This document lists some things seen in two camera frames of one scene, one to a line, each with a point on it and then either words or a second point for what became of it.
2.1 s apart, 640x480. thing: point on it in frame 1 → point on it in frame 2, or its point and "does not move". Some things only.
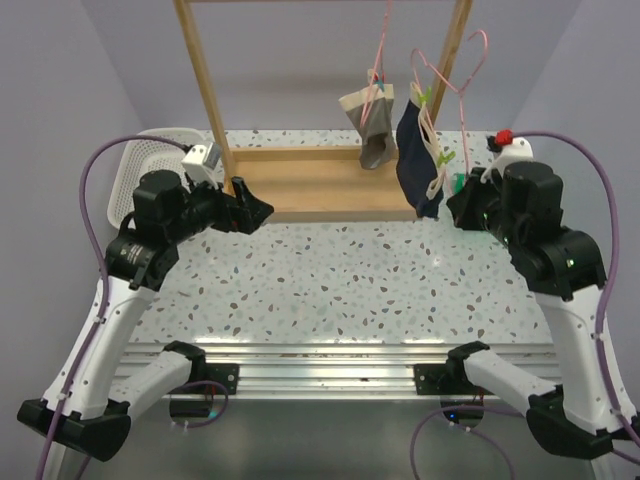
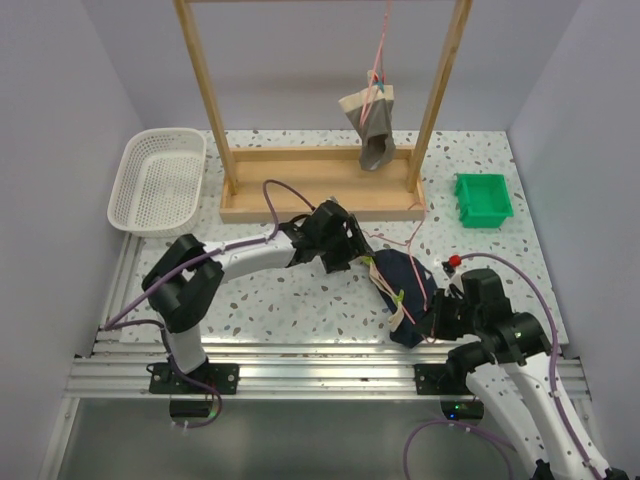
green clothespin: [427, 98] → [367, 260]
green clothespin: [445, 159] → [400, 297]
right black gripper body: [480, 208] → [454, 315]
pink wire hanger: [461, 93] → [409, 249]
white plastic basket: [143, 156] does not move
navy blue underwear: [418, 154] → [408, 283]
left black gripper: [242, 213] → [353, 247]
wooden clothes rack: [325, 183] does not move
